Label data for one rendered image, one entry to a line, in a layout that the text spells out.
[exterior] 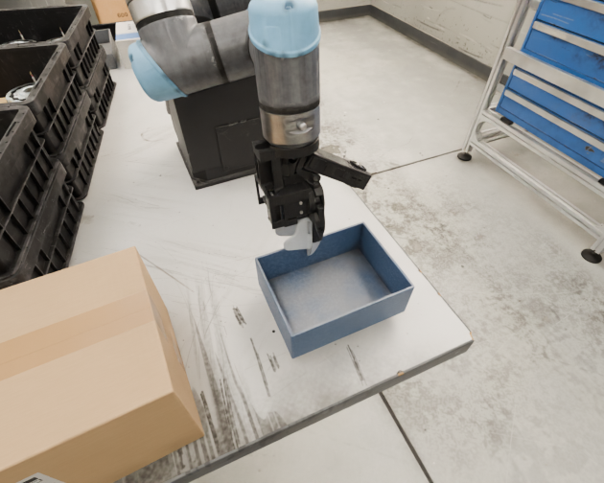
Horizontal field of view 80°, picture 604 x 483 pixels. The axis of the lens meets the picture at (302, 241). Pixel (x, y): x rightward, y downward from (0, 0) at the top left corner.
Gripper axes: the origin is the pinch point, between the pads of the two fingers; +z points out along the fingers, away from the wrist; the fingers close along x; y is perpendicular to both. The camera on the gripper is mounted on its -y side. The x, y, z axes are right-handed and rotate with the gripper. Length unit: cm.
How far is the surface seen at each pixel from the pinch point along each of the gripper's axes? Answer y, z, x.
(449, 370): -50, 78, -1
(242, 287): 12.6, 7.0, -2.4
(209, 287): 18.0, 6.7, -4.3
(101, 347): 30.2, -7.3, 13.2
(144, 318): 25.5, -7.5, 11.3
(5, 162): 40.0, -17.1, -17.4
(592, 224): -138, 61, -26
